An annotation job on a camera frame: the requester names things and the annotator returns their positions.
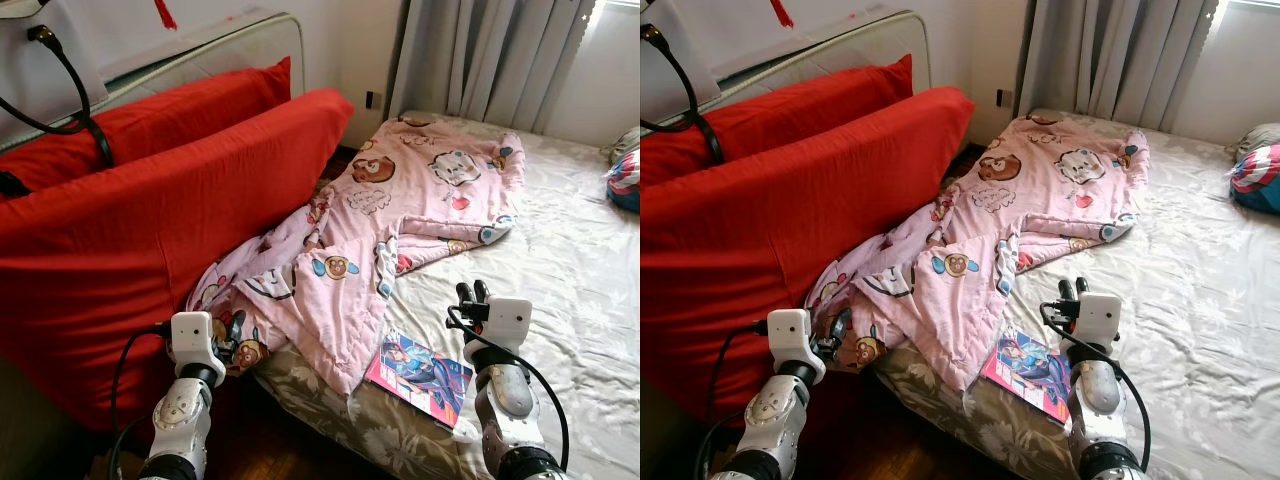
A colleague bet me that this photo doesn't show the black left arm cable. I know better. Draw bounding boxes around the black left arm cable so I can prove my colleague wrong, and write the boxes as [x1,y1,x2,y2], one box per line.
[695,318,771,480]
[105,320,173,480]

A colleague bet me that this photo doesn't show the blue red star pillow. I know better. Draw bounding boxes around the blue red star pillow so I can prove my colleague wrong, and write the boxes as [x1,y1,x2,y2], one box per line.
[603,150,641,213]
[1228,143,1280,216]

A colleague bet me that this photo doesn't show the red cushion with flanged edge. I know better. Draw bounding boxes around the red cushion with flanged edge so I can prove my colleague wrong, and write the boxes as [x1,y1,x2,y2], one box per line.
[640,54,915,191]
[0,56,293,196]

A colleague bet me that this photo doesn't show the thick red mattress cushion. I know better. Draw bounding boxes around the thick red mattress cushion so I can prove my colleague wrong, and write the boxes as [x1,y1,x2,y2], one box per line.
[0,88,356,433]
[640,86,976,426]

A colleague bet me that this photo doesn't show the grey curtain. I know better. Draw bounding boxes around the grey curtain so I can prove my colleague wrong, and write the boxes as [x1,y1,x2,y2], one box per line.
[1018,0,1226,126]
[388,0,601,136]

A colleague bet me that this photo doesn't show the colourful comic magazine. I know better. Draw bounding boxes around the colourful comic magazine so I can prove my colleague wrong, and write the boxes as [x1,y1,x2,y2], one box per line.
[363,325,476,431]
[980,325,1073,426]

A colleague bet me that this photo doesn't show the pink cartoon print blanket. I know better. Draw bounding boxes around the pink cartoon print blanket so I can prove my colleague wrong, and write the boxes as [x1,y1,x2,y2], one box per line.
[185,113,528,396]
[805,113,1151,396]

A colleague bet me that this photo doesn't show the bed with floral beige sheet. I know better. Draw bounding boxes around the bed with floral beige sheet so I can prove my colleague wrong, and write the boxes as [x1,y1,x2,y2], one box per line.
[870,107,1280,480]
[250,108,641,480]

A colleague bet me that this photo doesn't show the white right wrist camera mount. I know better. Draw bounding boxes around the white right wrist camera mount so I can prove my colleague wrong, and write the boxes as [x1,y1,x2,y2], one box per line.
[487,296,534,353]
[1077,293,1123,349]

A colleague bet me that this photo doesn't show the grey pillow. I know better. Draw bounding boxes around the grey pillow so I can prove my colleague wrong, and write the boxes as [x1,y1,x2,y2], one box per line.
[600,125,641,166]
[1225,122,1280,161]

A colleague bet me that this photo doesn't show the grey upright mattress with trim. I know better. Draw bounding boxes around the grey upright mattress with trim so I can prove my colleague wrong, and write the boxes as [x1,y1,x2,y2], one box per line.
[640,8,933,151]
[0,10,306,156]

